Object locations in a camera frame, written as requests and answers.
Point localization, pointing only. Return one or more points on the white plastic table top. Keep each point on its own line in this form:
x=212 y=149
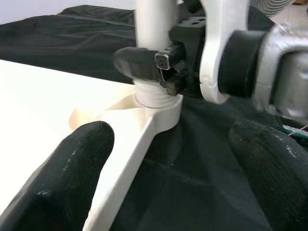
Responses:
x=36 y=108

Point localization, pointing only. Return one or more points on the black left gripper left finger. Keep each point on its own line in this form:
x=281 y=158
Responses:
x=55 y=187

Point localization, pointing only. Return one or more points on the white plastic table leg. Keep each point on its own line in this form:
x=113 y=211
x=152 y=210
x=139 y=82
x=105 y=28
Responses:
x=154 y=24

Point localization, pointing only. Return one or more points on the black table cloth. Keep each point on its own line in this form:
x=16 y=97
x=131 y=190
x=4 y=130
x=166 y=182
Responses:
x=192 y=168

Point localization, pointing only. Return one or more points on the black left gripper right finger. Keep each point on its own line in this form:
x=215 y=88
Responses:
x=279 y=183

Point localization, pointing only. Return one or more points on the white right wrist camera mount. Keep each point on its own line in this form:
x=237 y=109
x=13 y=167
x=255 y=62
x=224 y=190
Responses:
x=211 y=60

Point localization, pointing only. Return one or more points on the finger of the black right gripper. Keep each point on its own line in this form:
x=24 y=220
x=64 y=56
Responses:
x=134 y=62

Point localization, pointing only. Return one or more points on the white standing fan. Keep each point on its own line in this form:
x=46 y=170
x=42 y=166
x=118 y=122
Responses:
x=272 y=7

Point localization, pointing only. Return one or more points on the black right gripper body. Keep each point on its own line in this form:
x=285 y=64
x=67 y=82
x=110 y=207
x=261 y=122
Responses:
x=187 y=60

